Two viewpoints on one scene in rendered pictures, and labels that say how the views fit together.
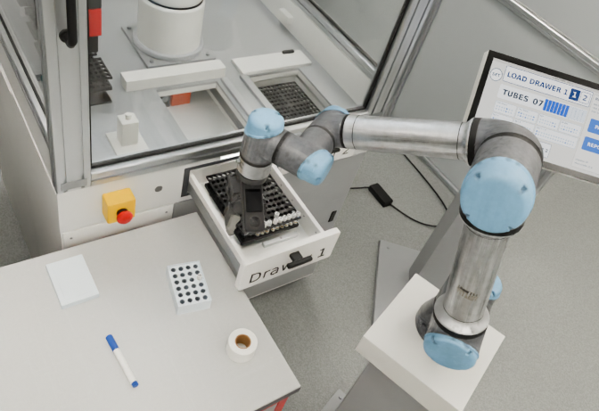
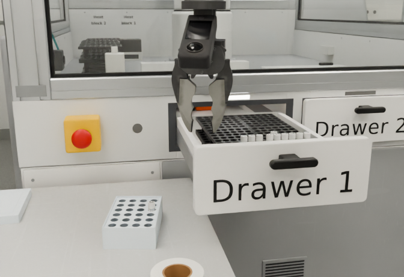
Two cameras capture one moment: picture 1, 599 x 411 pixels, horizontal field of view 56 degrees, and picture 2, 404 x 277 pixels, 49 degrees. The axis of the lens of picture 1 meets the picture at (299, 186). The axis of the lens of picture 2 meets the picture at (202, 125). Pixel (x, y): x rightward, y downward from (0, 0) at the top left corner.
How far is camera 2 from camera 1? 0.98 m
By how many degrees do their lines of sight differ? 42
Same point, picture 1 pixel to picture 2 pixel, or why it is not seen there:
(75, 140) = (28, 23)
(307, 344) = not seen: outside the picture
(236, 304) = (199, 250)
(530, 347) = not seen: outside the picture
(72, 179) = (29, 82)
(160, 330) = (67, 259)
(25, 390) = not seen: outside the picture
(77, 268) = (15, 196)
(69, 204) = (27, 122)
